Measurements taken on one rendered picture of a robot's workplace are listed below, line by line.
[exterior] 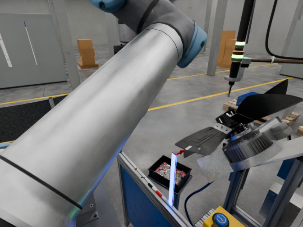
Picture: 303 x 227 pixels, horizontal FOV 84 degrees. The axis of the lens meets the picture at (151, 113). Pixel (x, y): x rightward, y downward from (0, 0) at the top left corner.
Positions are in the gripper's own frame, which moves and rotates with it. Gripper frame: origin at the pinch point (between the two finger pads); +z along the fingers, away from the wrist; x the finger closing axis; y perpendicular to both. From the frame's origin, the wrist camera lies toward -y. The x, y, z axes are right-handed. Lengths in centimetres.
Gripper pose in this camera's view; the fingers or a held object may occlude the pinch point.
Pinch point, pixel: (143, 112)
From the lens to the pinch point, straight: 52.7
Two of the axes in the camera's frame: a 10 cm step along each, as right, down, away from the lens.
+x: 6.2, 3.5, -7.0
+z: 0.0, 8.9, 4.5
